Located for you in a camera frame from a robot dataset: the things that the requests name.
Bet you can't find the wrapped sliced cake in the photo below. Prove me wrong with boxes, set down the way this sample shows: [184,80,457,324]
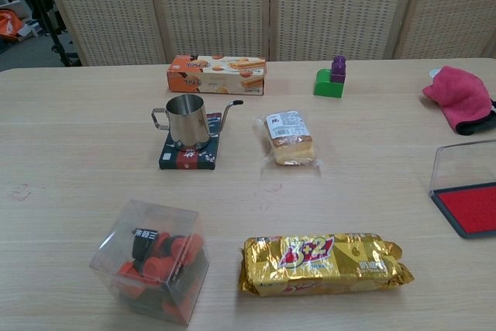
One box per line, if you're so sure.
[253,109,323,168]

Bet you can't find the dark patterned flat box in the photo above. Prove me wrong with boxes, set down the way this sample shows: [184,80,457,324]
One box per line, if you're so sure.
[158,112,226,171]

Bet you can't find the steel gooseneck pitcher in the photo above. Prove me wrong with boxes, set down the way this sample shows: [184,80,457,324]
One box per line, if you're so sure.
[150,94,244,152]

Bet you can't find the orange biscuit roll box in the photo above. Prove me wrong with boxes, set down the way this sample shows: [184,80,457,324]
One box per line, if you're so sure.
[166,54,267,96]

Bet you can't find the green toy block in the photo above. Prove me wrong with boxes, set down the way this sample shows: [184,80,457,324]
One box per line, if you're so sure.
[312,68,345,98]

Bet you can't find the purple toy block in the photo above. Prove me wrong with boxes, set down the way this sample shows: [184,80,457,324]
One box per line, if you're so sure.
[330,55,347,84]

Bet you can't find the gold foil biscuit packet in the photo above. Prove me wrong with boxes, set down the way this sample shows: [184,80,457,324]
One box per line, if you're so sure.
[237,232,415,298]

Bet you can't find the rattan folding screen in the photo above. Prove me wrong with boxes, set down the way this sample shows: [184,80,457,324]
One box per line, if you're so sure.
[36,0,496,68]

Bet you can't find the clear box orange black caps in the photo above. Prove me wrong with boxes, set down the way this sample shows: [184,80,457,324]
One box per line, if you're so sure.
[88,198,211,326]

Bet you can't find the black tripod stand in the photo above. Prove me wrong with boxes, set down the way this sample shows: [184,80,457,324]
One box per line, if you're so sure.
[22,0,81,67]

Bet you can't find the pink black cloth mitt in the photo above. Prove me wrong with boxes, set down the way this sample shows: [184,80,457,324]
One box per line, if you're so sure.
[422,65,496,136]

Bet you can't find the red ink pad clear lid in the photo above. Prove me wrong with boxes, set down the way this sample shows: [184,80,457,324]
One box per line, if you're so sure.
[429,139,496,239]

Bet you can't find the orange white bag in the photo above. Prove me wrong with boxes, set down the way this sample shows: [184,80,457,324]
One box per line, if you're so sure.
[0,8,25,40]

